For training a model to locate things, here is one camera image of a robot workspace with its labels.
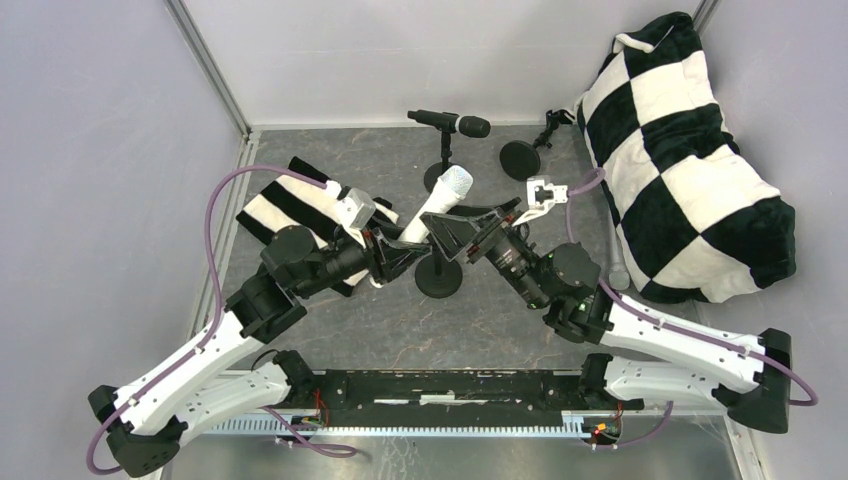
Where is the black mic stand ring holder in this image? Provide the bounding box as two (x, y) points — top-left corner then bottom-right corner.
(414, 252), (463, 299)

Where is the white tube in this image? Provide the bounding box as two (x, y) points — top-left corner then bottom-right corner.
(400, 165), (473, 255)

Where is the black mic stand with clip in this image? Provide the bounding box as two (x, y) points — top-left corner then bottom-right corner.
(423, 131), (453, 193)

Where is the black handheld microphone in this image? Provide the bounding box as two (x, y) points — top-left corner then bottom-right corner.
(407, 109), (491, 139)

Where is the grey tube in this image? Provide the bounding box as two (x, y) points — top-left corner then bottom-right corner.
(608, 224), (631, 291)

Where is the black white striped towel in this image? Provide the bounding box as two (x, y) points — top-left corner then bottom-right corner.
(236, 157), (399, 297)

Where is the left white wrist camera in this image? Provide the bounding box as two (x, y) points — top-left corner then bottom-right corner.
(324, 181), (376, 232)

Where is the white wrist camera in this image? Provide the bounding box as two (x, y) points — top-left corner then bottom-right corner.
(512, 176), (569, 228)
(324, 181), (376, 232)

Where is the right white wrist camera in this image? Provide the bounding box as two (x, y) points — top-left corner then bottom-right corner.
(512, 176), (569, 228)

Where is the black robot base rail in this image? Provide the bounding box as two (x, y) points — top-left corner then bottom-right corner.
(275, 370), (644, 428)

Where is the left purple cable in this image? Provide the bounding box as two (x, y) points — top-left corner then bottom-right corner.
(86, 165), (329, 477)

